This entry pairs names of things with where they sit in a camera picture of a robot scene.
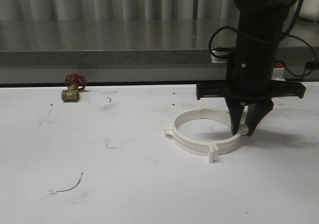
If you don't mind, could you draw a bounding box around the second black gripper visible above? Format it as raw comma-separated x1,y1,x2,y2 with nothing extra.
196,53,306,136

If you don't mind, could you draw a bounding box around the white half-ring pipe clamp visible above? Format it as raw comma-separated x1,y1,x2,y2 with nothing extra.
164,108,218,163

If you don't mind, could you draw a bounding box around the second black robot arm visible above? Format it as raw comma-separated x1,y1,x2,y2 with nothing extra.
196,0,306,135

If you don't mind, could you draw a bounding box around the white container in background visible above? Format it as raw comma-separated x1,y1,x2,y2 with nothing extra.
299,10,319,23

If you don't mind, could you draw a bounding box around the grey stone counter slab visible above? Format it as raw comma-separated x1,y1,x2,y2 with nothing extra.
0,19,319,67

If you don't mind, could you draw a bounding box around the white circuit breaker red switch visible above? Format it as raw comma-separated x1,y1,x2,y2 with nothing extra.
272,61,285,81

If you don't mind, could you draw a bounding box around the brass valve with red handle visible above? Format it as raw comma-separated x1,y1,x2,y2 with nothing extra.
61,73,87,102

